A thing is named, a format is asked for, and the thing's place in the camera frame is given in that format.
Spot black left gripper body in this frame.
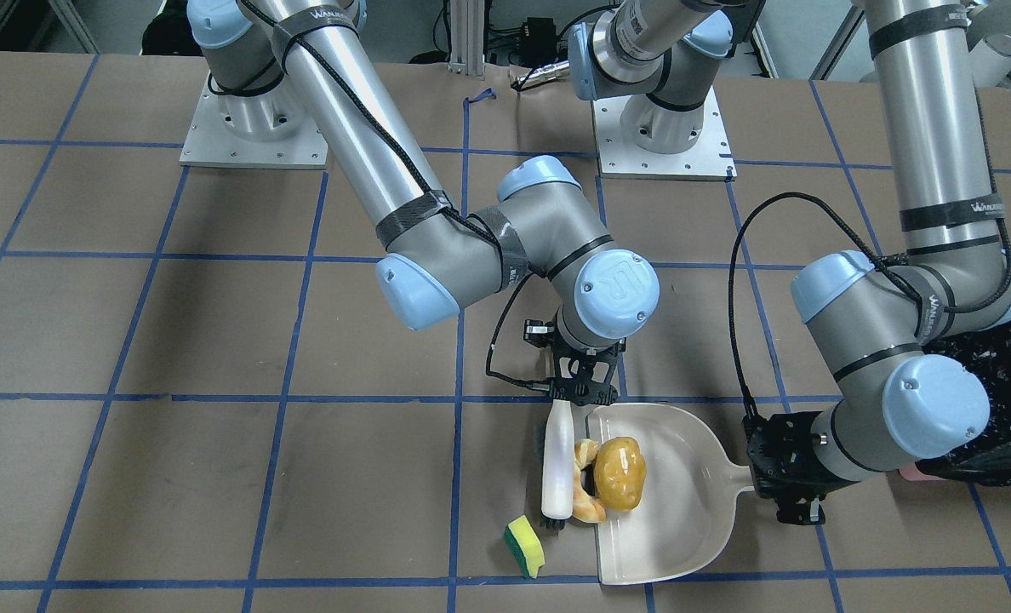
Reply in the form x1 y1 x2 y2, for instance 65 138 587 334
744 412 837 526

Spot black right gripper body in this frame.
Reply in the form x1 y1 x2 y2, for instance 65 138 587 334
524 319 625 406

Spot yellow toy potato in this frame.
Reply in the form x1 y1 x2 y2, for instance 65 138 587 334
592 436 647 512

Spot beige plastic dustpan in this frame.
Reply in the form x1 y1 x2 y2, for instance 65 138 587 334
586 403 754 586

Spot white hand brush black bristles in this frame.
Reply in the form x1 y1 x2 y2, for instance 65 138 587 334
535 399 575 533

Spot toy croissant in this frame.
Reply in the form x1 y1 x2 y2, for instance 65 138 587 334
572 438 607 524

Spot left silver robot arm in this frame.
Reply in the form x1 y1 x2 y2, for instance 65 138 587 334
728 1 1011 526

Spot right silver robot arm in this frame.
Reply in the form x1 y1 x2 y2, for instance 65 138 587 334
186 1 659 406

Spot black trash bag bin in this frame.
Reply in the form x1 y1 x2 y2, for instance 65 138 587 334
900 322 1011 486

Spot yellow green sponge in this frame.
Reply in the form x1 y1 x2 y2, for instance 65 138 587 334
503 515 545 581

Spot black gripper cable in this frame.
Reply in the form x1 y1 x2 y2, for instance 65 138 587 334
485 272 557 392

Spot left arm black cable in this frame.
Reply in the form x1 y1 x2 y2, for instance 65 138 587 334
728 192 898 420

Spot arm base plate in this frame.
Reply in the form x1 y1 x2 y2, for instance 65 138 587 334
592 89 738 181
180 75 329 169

